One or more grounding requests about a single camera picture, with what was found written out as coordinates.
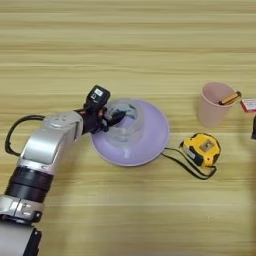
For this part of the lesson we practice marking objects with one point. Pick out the pink plastic cup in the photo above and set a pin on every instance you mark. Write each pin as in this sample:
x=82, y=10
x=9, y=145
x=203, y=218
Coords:
x=210, y=113

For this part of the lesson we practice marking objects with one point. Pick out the purple plastic plate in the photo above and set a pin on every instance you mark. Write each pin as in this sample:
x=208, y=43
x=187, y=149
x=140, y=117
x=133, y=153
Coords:
x=155, y=133

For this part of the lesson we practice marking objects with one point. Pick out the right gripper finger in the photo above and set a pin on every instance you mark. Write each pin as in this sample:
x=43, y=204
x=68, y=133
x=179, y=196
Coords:
x=254, y=128

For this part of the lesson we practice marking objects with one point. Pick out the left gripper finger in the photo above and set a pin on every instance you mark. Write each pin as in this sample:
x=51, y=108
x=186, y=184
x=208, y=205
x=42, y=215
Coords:
x=116, y=118

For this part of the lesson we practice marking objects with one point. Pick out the small red white box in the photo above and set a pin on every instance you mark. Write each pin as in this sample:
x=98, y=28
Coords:
x=249, y=105

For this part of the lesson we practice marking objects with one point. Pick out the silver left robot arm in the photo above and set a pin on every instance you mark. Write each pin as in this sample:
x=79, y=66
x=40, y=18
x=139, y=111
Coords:
x=43, y=146

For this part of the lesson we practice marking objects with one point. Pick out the clear adhesive tape roll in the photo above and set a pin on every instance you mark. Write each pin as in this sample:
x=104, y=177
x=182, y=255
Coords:
x=130, y=138

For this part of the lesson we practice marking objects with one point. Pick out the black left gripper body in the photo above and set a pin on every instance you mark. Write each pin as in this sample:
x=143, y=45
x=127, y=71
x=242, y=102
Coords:
x=91, y=121

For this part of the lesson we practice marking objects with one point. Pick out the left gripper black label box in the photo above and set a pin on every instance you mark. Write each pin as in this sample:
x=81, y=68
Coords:
x=97, y=96

